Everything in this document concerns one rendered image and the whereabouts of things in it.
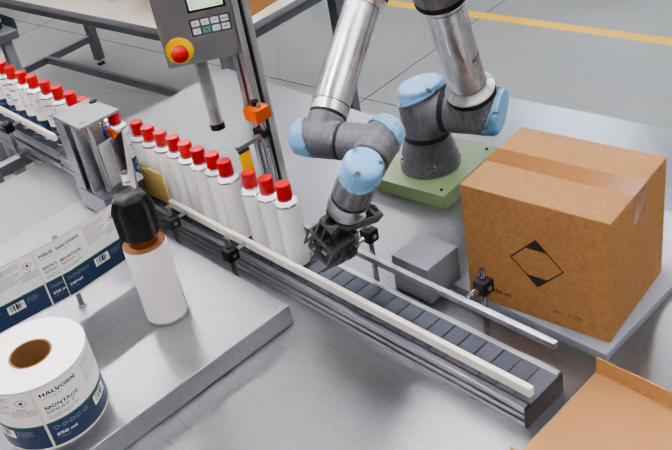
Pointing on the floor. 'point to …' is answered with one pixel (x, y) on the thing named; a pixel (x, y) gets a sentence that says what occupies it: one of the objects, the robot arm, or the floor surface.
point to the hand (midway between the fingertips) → (332, 259)
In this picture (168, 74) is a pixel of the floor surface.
